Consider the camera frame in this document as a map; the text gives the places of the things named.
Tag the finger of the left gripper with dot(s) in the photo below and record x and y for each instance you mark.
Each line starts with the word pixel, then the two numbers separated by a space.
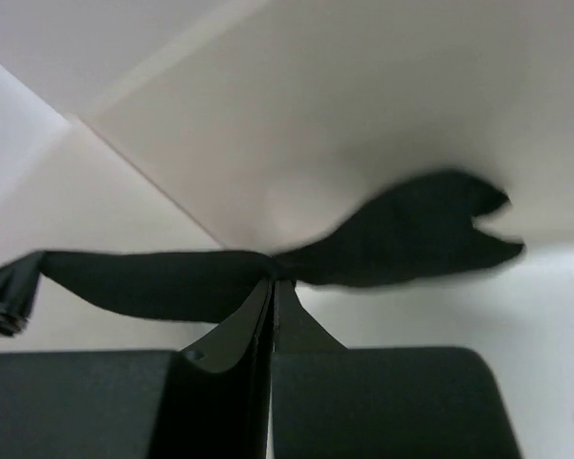
pixel 18 285

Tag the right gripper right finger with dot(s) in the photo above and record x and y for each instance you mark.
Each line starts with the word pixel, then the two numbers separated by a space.
pixel 329 401

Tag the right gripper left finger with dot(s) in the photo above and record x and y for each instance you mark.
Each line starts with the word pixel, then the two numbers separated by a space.
pixel 209 400

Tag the black tank top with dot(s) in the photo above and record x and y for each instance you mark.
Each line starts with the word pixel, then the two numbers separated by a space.
pixel 420 228

